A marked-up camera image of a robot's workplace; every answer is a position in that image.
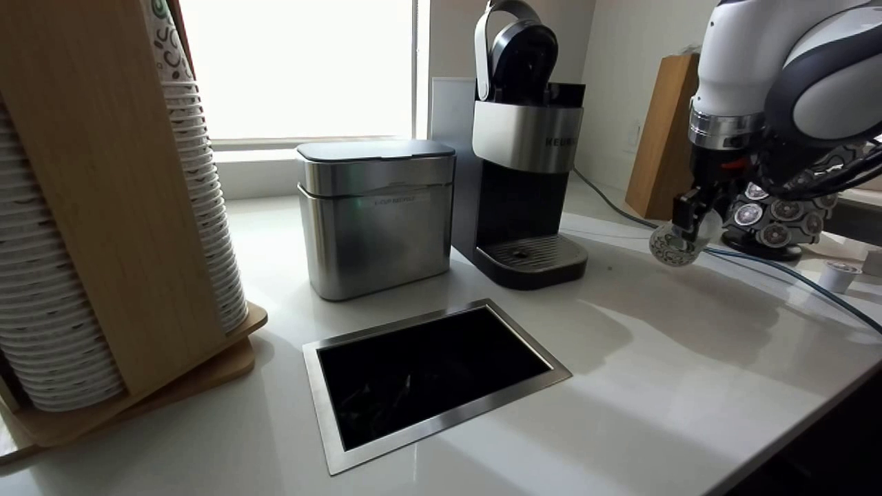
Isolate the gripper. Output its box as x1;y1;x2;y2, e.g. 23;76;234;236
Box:
671;146;750;242

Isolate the wooden block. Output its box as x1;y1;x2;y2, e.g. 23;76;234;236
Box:
625;53;701;222

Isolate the stack of printed paper cups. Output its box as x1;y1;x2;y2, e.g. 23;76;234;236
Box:
141;0;249;335

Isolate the coffee machine lever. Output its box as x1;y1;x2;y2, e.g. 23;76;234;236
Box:
473;0;560;104

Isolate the coffee pod carousel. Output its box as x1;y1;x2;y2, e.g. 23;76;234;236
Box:
721;145;855;262

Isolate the stainless steel countertop bin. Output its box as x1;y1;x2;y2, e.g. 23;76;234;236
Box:
296;139;458;302

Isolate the window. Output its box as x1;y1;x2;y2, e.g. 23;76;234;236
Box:
178;0;432;151

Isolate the black and silver coffee machine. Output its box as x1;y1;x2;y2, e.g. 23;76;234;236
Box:
429;0;590;291

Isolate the white coffee pod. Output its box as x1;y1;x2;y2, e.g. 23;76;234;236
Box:
818;260;863;296

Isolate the stack of white paper cups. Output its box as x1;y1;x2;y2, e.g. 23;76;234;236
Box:
0;102;126;414

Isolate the printed paper coffee cup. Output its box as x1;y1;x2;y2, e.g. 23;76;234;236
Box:
649;209;724;268

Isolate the grey bin lid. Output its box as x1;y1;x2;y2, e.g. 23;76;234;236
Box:
296;139;457;165

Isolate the steel framed trash chute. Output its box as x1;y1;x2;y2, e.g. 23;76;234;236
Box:
302;298;573;477

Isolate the wooden cup holder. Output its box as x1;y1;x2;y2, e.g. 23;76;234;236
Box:
0;0;269;466

